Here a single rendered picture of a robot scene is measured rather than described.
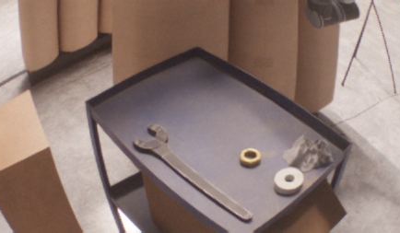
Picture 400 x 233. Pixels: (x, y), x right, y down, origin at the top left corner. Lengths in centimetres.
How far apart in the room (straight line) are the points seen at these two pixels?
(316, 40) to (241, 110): 105
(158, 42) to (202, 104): 39
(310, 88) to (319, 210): 132
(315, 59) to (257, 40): 49
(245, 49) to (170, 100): 68
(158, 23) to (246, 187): 71
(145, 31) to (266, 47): 57
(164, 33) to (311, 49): 91
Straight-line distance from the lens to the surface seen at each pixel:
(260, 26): 176
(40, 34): 297
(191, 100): 119
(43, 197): 115
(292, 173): 97
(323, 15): 147
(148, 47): 151
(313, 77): 224
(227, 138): 108
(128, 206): 140
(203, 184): 94
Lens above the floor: 156
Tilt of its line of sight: 37 degrees down
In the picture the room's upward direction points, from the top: 2 degrees clockwise
